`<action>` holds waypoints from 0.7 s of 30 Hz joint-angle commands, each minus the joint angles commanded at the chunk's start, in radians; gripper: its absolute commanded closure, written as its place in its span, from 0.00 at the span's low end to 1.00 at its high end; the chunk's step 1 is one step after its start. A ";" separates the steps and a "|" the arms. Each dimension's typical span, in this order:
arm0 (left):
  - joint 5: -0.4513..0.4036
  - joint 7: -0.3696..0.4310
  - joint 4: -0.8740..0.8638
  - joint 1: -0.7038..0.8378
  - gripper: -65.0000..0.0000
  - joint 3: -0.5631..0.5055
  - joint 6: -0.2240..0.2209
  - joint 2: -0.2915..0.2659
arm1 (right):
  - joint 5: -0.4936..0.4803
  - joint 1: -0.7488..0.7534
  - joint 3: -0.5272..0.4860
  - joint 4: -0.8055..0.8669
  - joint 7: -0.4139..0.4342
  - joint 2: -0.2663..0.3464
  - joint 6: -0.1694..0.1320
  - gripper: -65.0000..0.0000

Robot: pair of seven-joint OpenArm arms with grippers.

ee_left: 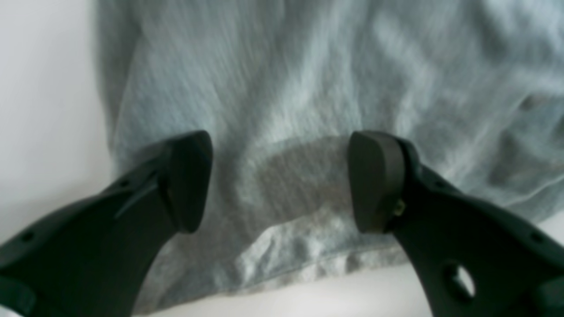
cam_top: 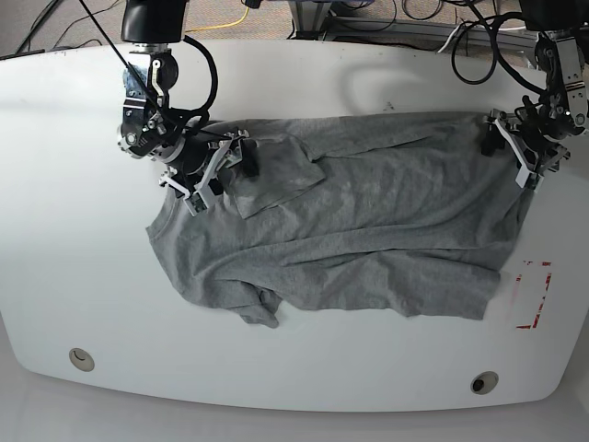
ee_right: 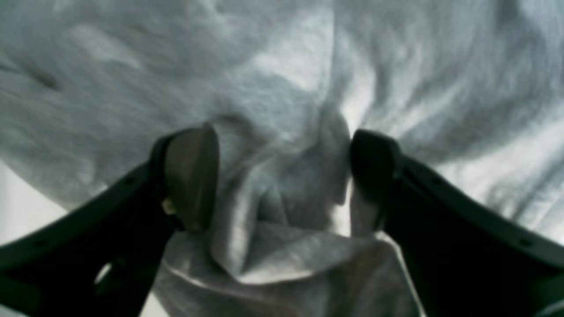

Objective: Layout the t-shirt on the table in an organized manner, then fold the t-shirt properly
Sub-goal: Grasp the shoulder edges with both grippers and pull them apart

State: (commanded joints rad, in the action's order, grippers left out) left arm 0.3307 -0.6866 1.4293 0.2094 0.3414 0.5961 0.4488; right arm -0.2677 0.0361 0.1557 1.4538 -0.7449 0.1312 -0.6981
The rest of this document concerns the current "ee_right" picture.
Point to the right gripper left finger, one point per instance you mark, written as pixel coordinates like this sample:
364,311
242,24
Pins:
101,260

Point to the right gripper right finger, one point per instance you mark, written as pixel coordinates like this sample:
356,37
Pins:
463,260

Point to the grey t-shirt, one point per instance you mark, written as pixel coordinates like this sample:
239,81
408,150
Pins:
471,88

